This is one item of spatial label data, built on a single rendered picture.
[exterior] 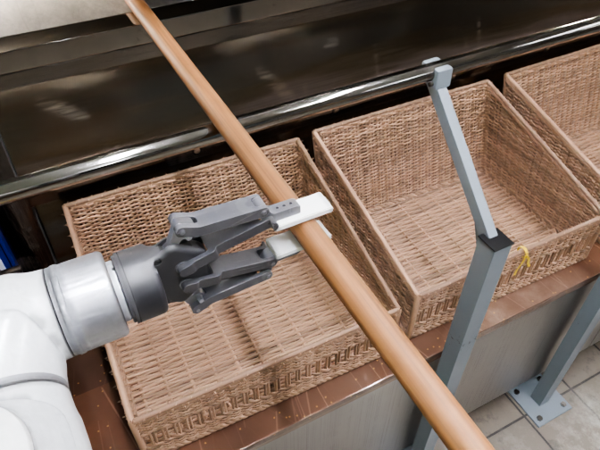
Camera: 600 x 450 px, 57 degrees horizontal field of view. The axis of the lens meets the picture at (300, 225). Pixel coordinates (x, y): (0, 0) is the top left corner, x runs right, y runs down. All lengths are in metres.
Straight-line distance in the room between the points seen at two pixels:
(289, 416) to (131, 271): 0.68
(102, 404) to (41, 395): 0.74
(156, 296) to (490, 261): 0.61
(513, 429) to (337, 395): 0.84
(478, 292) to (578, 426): 1.00
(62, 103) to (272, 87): 0.44
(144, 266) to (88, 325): 0.07
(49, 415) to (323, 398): 0.77
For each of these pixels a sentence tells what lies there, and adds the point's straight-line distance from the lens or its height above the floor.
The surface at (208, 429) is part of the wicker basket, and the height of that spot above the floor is 0.60.
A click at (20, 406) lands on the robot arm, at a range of 0.49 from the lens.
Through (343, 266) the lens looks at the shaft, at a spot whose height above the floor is 1.20.
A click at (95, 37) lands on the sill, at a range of 1.11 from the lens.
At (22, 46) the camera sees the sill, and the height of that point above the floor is 1.18.
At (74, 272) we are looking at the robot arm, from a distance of 0.55.
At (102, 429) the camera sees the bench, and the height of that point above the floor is 0.58.
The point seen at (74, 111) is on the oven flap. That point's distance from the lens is 1.17.
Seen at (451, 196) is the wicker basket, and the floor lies 0.59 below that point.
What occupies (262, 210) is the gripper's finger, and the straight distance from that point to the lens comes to 0.56.
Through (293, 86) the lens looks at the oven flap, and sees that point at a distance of 1.29.
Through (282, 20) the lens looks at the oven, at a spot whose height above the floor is 1.13.
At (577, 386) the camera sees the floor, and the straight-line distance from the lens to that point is 2.07.
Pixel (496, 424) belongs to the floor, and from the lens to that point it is 1.90.
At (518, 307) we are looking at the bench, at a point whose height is 0.58.
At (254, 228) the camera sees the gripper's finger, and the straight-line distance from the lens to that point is 0.57.
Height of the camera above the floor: 1.62
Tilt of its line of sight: 44 degrees down
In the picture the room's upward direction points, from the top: straight up
